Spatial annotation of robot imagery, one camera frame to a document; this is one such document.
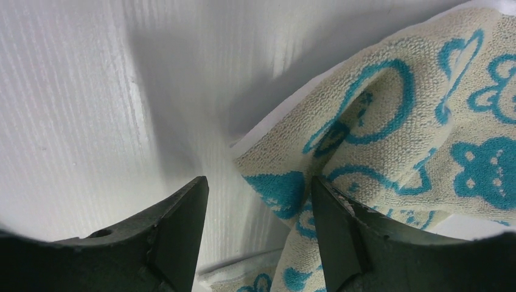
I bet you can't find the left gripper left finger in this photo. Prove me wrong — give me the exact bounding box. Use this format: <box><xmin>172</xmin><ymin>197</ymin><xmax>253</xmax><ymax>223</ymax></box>
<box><xmin>1</xmin><ymin>176</ymin><xmax>209</xmax><ymax>291</ymax></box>

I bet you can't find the patterned white blue towel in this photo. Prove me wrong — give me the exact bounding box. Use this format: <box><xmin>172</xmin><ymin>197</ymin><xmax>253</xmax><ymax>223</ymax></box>
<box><xmin>198</xmin><ymin>1</ymin><xmax>515</xmax><ymax>291</ymax></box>

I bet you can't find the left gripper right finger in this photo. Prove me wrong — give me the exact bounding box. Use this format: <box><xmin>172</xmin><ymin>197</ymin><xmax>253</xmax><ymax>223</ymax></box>
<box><xmin>311</xmin><ymin>176</ymin><xmax>515</xmax><ymax>291</ymax></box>

